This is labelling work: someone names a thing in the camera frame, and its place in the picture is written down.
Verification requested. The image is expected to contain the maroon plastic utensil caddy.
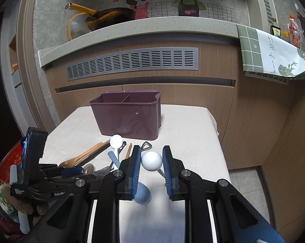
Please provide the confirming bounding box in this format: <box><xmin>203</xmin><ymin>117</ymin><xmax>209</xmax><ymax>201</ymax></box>
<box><xmin>90</xmin><ymin>90</ymin><xmax>161</xmax><ymax>141</ymax></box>

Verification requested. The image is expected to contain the metal smiley handle spoon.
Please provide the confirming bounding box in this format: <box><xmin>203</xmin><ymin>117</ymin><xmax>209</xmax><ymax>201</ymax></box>
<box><xmin>108</xmin><ymin>141</ymin><xmax>127</xmax><ymax>169</ymax></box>

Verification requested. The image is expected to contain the gloved left hand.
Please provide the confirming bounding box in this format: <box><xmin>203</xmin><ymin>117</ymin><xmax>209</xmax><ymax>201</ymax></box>
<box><xmin>0</xmin><ymin>177</ymin><xmax>49</xmax><ymax>236</ymax></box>

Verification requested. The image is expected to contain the metal shovel handle spoon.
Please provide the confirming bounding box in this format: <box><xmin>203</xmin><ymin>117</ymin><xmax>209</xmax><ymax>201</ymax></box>
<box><xmin>141</xmin><ymin>141</ymin><xmax>153</xmax><ymax>152</ymax></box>

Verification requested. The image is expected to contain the white round ladle spoon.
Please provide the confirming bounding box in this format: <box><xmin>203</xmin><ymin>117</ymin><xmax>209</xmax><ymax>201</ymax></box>
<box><xmin>141</xmin><ymin>151</ymin><xmax>165</xmax><ymax>177</ymax></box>

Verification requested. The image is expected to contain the grey ventilation grille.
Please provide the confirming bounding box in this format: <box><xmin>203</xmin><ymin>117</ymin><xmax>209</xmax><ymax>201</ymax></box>
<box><xmin>65</xmin><ymin>47</ymin><xmax>199</xmax><ymax>81</ymax></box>

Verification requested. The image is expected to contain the black frying pan yellow handle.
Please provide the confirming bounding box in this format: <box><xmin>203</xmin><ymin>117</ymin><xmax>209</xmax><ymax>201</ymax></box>
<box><xmin>65</xmin><ymin>3</ymin><xmax>136</xmax><ymax>31</ymax></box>

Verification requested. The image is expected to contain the blue plastic rice paddle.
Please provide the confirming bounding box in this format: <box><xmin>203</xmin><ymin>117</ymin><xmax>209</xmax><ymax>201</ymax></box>
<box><xmin>108</xmin><ymin>151</ymin><xmax>151</xmax><ymax>204</ymax></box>

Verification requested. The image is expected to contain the green white checkered towel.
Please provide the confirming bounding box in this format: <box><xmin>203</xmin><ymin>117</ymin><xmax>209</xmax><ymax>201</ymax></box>
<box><xmin>237</xmin><ymin>24</ymin><xmax>305</xmax><ymax>78</ymax></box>

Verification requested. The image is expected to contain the red snack bottle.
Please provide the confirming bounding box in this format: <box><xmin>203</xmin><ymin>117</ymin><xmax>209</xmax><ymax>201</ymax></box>
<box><xmin>288</xmin><ymin>14</ymin><xmax>301</xmax><ymax>49</ymax></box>

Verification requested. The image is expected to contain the wooden chopstick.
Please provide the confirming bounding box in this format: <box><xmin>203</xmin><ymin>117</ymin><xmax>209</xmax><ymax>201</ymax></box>
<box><xmin>125</xmin><ymin>143</ymin><xmax>133</xmax><ymax>159</ymax></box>

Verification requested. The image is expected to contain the yellow hose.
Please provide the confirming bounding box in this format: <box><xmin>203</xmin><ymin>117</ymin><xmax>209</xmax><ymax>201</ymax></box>
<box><xmin>67</xmin><ymin>12</ymin><xmax>93</xmax><ymax>41</ymax></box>

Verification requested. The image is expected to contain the white table cloth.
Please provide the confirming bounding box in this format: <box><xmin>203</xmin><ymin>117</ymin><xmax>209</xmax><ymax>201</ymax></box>
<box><xmin>39</xmin><ymin>104</ymin><xmax>232</xmax><ymax>243</ymax></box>

